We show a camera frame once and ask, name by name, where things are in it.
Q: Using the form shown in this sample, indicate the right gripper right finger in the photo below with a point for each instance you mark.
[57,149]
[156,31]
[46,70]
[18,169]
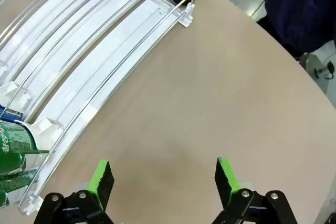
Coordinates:
[225,179]

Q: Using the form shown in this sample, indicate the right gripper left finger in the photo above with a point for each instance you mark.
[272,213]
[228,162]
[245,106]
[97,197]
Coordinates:
[101,179]

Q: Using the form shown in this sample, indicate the person in purple jacket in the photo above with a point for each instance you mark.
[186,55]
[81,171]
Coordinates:
[302,6]

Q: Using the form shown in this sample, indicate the green Chilsung cider can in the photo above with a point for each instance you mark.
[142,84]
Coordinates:
[13,134]

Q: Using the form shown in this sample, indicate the blue Pocari Sweat can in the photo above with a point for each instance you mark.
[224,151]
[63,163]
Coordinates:
[10,113]

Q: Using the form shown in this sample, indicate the white can dispenser rack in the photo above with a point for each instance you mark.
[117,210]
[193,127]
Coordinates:
[123,45]

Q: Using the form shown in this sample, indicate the grey chair base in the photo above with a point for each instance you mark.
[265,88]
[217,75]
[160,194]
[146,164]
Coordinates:
[312,64]

